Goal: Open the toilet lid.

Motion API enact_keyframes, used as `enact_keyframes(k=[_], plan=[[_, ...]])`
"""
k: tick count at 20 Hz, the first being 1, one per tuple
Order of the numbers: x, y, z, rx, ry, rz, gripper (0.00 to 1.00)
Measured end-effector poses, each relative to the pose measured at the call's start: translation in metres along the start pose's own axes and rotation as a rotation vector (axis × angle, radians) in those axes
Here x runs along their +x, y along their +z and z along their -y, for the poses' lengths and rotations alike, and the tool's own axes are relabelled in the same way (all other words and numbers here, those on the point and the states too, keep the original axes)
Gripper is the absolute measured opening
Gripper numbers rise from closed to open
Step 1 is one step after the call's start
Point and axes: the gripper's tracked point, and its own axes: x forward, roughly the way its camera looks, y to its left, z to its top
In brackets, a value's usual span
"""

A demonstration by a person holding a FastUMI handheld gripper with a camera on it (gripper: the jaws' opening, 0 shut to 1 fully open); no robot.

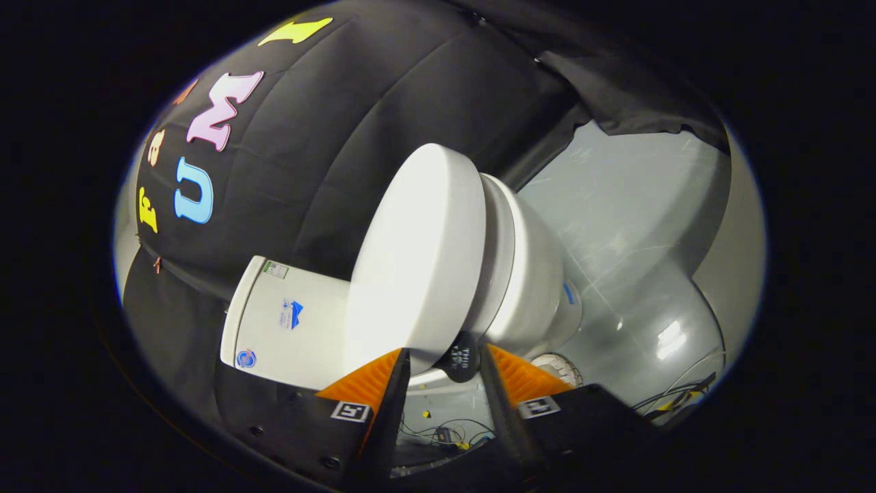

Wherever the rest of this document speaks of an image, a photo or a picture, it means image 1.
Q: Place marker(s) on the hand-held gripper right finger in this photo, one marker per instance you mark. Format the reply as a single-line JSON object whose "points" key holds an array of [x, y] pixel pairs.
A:
{"points": [[503, 418]]}

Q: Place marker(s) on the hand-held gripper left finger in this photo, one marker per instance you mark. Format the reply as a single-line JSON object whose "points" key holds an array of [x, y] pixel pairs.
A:
{"points": [[390, 411]]}

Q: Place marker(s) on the white toilet lid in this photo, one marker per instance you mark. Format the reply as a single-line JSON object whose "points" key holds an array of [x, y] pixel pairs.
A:
{"points": [[417, 253]]}

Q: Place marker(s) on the white toilet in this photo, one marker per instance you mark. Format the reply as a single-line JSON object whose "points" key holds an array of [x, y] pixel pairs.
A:
{"points": [[534, 274]]}

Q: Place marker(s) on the round metal floor drain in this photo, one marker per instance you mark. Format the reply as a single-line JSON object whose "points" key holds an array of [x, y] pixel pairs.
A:
{"points": [[562, 368]]}

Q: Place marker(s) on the black backdrop cloth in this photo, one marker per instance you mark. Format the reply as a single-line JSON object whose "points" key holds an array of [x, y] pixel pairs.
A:
{"points": [[328, 137]]}

